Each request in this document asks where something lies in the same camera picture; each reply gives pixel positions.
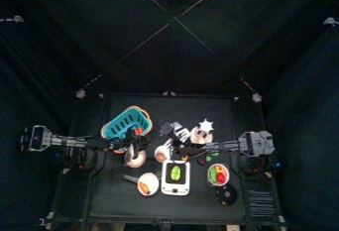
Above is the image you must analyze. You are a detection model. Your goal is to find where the white toy cleaver black handle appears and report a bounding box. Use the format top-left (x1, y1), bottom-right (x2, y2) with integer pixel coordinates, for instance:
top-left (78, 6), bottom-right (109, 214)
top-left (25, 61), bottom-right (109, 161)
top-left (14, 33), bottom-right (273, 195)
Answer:
top-left (158, 121), bottom-right (176, 136)

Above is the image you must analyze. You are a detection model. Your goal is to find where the green toy vegetable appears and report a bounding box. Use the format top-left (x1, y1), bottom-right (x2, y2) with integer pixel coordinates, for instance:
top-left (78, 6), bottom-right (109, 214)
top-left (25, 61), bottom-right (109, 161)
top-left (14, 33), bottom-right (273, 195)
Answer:
top-left (204, 152), bottom-right (221, 162)

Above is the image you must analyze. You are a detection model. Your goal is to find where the small white toy pot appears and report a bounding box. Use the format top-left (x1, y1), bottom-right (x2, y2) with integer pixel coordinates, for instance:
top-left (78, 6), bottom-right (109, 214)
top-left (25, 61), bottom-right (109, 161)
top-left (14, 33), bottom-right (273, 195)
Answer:
top-left (153, 145), bottom-right (173, 164)

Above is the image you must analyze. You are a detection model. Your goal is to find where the teal basket orange rim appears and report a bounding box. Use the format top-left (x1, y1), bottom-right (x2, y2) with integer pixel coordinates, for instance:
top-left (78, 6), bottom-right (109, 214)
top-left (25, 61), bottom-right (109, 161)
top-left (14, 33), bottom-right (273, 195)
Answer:
top-left (98, 105), bottom-right (153, 154)

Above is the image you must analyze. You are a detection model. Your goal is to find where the green toy starfruit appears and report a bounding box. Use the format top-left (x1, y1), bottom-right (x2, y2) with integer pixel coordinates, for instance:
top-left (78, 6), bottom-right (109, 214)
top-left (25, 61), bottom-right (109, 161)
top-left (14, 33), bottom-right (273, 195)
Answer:
top-left (169, 165), bottom-right (182, 182)

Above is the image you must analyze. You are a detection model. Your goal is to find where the white spiky ball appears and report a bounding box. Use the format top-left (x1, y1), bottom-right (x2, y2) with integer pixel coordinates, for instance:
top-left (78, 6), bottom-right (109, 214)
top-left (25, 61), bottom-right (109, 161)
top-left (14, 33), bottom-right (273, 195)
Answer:
top-left (189, 118), bottom-right (216, 145)

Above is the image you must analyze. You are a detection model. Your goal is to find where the white toy frying pan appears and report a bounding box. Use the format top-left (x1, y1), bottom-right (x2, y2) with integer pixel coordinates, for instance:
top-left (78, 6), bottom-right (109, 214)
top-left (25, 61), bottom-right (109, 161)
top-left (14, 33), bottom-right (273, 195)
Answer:
top-left (121, 172), bottom-right (161, 197)

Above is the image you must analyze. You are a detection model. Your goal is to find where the orange toy food piece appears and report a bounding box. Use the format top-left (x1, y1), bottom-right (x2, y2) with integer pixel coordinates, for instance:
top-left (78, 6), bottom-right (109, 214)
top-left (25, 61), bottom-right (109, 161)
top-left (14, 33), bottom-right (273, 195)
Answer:
top-left (137, 181), bottom-right (150, 193)

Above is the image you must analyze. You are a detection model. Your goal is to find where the black round disc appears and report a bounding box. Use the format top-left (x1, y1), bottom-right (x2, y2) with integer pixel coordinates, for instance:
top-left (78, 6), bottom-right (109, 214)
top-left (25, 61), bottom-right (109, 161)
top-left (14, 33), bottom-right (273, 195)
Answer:
top-left (215, 185), bottom-right (239, 207)

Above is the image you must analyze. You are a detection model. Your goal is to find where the white text label sticker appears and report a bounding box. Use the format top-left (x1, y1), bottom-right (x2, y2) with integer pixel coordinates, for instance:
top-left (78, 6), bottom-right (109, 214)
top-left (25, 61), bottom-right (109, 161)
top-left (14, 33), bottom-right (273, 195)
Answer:
top-left (247, 189), bottom-right (275, 219)

